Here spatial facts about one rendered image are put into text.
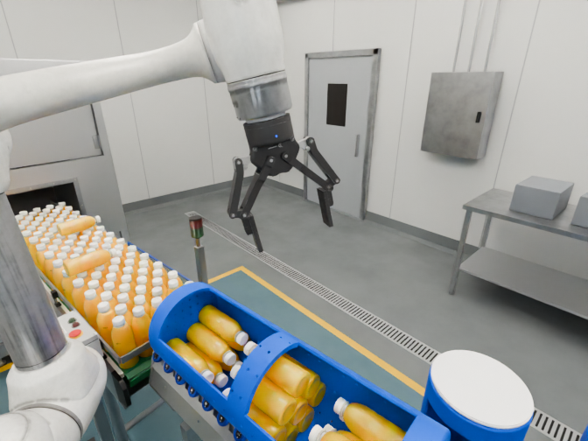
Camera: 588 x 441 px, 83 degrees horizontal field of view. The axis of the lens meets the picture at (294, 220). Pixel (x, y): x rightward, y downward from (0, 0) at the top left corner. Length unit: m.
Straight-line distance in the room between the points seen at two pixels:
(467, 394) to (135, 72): 1.16
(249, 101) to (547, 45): 3.52
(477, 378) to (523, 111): 2.99
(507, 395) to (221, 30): 1.18
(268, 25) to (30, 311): 0.72
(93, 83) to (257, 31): 0.26
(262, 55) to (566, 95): 3.47
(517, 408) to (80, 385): 1.14
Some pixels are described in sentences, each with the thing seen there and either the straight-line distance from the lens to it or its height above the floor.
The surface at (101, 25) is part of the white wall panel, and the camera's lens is 5.43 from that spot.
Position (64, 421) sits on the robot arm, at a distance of 0.94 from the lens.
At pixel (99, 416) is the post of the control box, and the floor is 0.68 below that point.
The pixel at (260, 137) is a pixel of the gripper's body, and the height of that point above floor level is 1.81.
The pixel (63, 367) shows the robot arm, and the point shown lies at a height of 1.31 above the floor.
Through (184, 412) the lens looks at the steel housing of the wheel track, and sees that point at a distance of 1.35.
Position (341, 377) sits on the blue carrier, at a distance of 1.06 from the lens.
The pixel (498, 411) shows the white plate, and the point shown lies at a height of 1.04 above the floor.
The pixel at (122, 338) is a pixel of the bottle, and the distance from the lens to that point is 1.40.
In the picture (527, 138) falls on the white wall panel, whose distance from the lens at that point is 3.90.
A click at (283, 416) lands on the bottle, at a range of 0.97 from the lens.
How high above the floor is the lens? 1.89
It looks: 23 degrees down
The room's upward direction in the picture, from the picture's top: straight up
